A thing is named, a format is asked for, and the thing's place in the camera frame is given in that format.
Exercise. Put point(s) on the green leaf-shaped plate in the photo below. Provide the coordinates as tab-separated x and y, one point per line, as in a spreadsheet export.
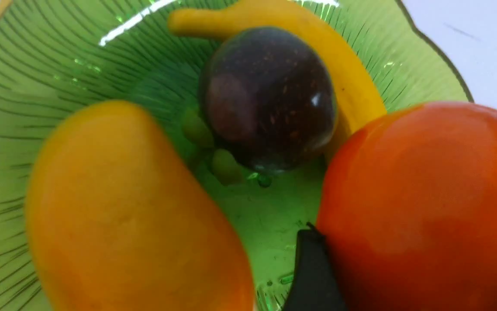
58	56

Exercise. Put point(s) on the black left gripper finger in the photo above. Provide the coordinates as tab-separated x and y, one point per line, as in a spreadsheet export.
314	286

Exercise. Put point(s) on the orange persimmon with green leaf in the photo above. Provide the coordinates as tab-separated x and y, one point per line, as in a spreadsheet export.
409	211

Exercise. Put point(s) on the orange yellow mango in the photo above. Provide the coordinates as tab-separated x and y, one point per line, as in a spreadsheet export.
117	222

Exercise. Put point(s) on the yellow banana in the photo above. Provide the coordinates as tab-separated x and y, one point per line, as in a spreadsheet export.
358	100

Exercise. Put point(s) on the dark purple mangosteen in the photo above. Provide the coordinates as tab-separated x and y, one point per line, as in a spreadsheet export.
266	102

